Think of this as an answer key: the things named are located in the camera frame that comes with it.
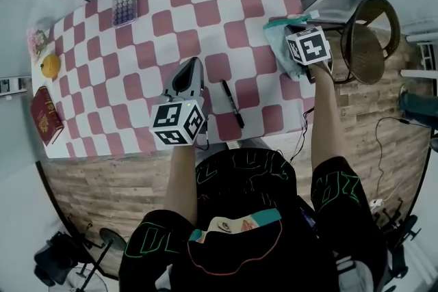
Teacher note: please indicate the white power adapter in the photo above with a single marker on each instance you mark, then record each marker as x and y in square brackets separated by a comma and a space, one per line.
[376, 203]

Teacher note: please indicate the yellow fruit-shaped ornament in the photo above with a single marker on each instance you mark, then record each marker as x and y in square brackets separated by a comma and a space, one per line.
[50, 66]

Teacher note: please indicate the light blue pouch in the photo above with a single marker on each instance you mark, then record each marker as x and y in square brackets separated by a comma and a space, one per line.
[279, 44]

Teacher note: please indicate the person's left forearm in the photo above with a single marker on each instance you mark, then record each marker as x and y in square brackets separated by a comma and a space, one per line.
[179, 181]

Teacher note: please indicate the pink flower bundle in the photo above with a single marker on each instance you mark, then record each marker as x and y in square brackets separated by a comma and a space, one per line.
[37, 42]

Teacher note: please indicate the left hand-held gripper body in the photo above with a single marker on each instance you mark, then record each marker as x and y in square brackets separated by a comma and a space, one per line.
[176, 123]

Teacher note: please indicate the brown wicker chair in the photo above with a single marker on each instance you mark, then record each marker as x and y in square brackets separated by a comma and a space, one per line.
[367, 51]

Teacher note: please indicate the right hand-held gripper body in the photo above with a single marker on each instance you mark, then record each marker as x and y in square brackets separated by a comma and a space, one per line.
[308, 46]

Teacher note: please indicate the white table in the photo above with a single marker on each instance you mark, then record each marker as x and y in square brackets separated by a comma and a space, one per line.
[37, 78]

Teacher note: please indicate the white wall shelf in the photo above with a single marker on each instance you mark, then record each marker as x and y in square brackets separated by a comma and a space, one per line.
[13, 85]

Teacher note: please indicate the dark red hardcover book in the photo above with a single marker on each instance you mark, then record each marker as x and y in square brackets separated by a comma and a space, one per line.
[46, 116]

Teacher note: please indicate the red white checkered tablecloth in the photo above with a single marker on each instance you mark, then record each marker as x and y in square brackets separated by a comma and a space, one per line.
[171, 44]

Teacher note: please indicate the black pen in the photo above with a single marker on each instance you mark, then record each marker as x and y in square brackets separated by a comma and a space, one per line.
[232, 102]

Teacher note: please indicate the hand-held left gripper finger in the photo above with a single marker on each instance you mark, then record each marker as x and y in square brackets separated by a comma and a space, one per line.
[201, 78]
[168, 85]

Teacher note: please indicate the purple-keyed calculator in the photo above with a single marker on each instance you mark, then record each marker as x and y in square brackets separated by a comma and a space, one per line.
[124, 8]

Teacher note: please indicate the white shelf unit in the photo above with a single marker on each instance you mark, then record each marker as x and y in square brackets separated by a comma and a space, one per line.
[424, 54]

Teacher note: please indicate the black standing fan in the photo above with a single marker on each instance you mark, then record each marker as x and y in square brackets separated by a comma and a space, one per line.
[82, 260]

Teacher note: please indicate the person in black shirt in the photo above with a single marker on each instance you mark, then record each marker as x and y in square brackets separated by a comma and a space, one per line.
[253, 232]

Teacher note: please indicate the person's right forearm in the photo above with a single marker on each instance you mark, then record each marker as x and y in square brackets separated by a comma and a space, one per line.
[325, 119]

